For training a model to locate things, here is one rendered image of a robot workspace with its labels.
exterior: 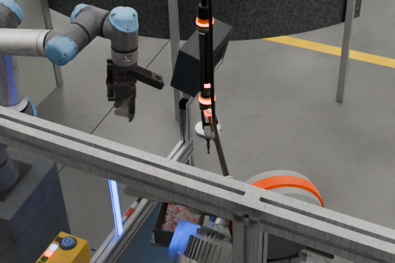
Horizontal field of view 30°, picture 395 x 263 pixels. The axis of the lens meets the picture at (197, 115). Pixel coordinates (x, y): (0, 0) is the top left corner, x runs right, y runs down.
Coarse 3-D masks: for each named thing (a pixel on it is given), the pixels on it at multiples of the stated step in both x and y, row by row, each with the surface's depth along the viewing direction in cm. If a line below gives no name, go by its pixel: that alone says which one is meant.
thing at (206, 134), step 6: (204, 114) 195; (210, 114) 195; (204, 120) 196; (216, 120) 196; (198, 126) 204; (204, 126) 199; (198, 132) 202; (204, 132) 201; (210, 132) 200; (204, 138) 202; (210, 138) 202
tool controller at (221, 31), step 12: (216, 24) 285; (192, 36) 277; (216, 36) 280; (228, 36) 284; (180, 48) 271; (192, 48) 272; (216, 48) 276; (180, 60) 273; (192, 60) 270; (216, 60) 284; (180, 72) 276; (192, 72) 274; (180, 84) 280; (192, 84) 277; (192, 96) 281
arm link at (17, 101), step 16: (0, 0) 223; (0, 16) 220; (16, 16) 226; (0, 64) 233; (16, 64) 238; (0, 80) 238; (16, 80) 241; (0, 96) 243; (16, 96) 245; (32, 112) 255
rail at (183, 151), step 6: (192, 138) 292; (180, 144) 289; (186, 144) 289; (192, 144) 294; (174, 150) 287; (180, 150) 286; (186, 150) 290; (192, 150) 296; (168, 156) 284; (174, 156) 285; (180, 156) 285; (186, 156) 291; (180, 162) 287
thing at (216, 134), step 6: (210, 0) 168; (210, 6) 169; (210, 12) 170; (210, 18) 171; (210, 24) 172; (210, 30) 173; (210, 36) 174; (210, 42) 175; (210, 48) 176; (210, 54) 177; (210, 60) 178; (210, 66) 179; (210, 72) 180; (210, 78) 182; (210, 84) 183; (210, 90) 184; (210, 96) 185; (216, 126) 187; (216, 132) 186; (216, 138) 185; (222, 150) 182; (222, 156) 180; (222, 162) 179; (228, 174) 176
